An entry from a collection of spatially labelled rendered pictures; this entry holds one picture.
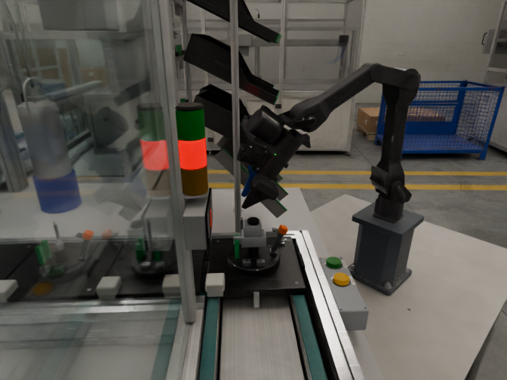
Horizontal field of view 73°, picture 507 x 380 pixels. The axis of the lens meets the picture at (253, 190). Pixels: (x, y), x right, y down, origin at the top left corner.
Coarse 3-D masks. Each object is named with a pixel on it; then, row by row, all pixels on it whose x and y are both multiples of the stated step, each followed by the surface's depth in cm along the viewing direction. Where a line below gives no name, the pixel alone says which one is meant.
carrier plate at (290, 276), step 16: (224, 240) 102; (272, 240) 102; (288, 240) 102; (224, 256) 94; (288, 256) 94; (208, 272) 88; (224, 272) 88; (272, 272) 88; (288, 272) 88; (240, 288) 82; (256, 288) 82; (272, 288) 82; (288, 288) 82; (304, 288) 82
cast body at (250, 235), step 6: (246, 222) 88; (252, 222) 86; (258, 222) 87; (246, 228) 86; (252, 228) 86; (258, 228) 86; (246, 234) 87; (252, 234) 87; (258, 234) 87; (264, 234) 88; (234, 240) 89; (240, 240) 89; (246, 240) 87; (252, 240) 87; (258, 240) 88; (264, 240) 88; (246, 246) 88; (252, 246) 88; (258, 246) 88; (264, 246) 88
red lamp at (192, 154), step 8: (184, 144) 57; (192, 144) 57; (200, 144) 58; (184, 152) 58; (192, 152) 58; (200, 152) 58; (184, 160) 58; (192, 160) 58; (200, 160) 59; (184, 168) 59; (192, 168) 59
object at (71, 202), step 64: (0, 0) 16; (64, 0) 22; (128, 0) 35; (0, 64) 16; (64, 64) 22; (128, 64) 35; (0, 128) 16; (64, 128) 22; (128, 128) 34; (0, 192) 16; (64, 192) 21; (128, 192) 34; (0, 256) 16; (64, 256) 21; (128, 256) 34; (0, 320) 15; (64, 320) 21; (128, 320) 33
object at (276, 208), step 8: (224, 144) 116; (232, 144) 116; (224, 152) 104; (232, 152) 117; (224, 160) 105; (232, 160) 105; (232, 168) 106; (280, 192) 121; (264, 200) 109; (272, 200) 108; (280, 200) 122; (272, 208) 110; (280, 208) 109
